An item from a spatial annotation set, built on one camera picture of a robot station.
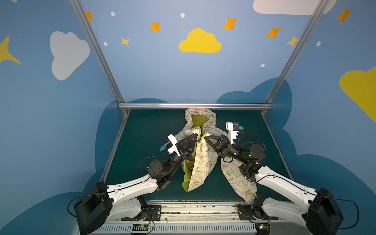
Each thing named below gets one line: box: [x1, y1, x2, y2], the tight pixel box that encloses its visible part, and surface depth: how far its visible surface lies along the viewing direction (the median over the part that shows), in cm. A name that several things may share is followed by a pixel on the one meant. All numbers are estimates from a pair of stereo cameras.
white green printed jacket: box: [175, 108, 259, 204], surface depth 76 cm
